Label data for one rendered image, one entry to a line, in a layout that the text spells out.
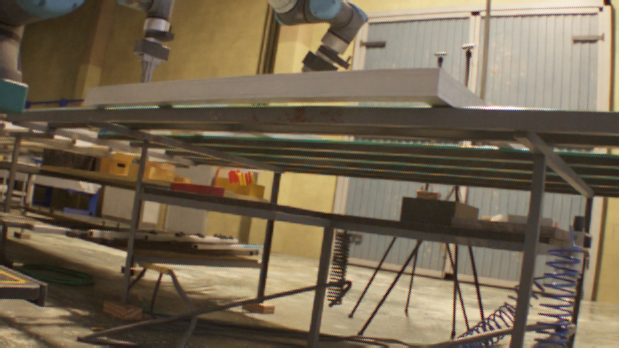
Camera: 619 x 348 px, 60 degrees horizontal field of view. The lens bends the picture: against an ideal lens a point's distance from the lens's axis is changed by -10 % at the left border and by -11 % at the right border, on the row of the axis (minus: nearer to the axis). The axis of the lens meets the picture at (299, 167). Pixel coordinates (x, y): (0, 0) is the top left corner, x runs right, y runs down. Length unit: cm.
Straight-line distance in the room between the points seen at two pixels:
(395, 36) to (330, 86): 782
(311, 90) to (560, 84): 683
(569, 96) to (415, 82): 680
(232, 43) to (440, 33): 425
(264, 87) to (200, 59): 1024
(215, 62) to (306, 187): 337
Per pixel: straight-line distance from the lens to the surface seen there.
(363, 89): 150
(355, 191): 906
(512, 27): 868
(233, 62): 1126
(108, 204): 1232
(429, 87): 142
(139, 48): 213
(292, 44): 995
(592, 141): 161
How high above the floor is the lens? 53
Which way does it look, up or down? 5 degrees up
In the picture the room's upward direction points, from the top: 8 degrees clockwise
